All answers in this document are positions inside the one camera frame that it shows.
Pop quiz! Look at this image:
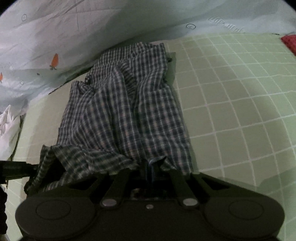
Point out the green grid bed sheet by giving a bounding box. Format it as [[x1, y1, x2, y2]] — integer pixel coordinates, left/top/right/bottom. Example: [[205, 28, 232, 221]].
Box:
[[4, 34, 295, 240]]

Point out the blue white plaid shirt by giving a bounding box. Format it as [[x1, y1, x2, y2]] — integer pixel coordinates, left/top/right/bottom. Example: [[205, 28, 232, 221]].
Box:
[[24, 42, 193, 196]]

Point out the white carrot print duvet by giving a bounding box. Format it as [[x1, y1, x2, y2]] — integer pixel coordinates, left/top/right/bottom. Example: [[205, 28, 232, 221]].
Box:
[[1, 1, 295, 111]]

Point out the red folded garment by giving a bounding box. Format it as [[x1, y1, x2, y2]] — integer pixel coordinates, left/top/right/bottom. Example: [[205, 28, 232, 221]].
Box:
[[281, 35, 296, 55]]

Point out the white crumpled cloth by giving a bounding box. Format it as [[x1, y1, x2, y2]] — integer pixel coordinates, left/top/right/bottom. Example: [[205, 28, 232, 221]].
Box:
[[0, 105, 21, 161]]

